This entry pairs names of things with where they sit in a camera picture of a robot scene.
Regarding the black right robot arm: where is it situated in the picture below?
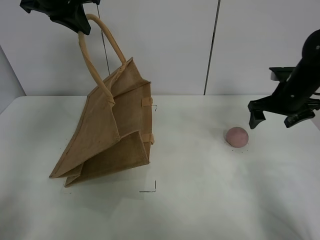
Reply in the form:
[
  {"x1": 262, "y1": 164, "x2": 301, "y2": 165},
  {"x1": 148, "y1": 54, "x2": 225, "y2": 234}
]
[{"x1": 248, "y1": 30, "x2": 320, "y2": 130}]

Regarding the pink peach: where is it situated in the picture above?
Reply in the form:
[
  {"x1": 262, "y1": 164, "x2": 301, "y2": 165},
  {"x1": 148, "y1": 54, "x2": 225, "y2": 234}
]
[{"x1": 225, "y1": 127, "x2": 249, "y2": 148}]

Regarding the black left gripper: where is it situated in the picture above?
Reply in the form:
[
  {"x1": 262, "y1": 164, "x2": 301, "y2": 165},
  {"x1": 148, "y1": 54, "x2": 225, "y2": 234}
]
[{"x1": 19, "y1": 0, "x2": 101, "y2": 35}]

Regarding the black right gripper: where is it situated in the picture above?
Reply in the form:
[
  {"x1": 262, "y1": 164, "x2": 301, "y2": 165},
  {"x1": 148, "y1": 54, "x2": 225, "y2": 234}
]
[{"x1": 248, "y1": 65, "x2": 320, "y2": 130}]

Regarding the brown linen tote bag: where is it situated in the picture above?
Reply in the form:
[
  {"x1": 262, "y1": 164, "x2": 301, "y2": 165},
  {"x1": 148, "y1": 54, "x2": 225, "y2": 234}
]
[{"x1": 50, "y1": 14, "x2": 154, "y2": 187}]

